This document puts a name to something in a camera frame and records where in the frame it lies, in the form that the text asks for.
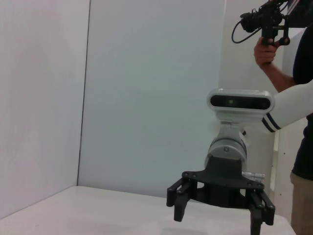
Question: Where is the person's bare hand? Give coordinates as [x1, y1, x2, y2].
[253, 38, 277, 67]

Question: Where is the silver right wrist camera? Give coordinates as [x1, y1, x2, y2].
[207, 88, 272, 122]

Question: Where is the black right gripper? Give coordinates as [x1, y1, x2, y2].
[167, 156, 276, 235]

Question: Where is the person's bare forearm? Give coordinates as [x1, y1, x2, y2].
[259, 60, 298, 93]

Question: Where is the person in dark shirt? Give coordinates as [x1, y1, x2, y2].
[290, 24, 313, 235]

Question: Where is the black video camera rig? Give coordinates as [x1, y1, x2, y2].
[231, 0, 294, 47]

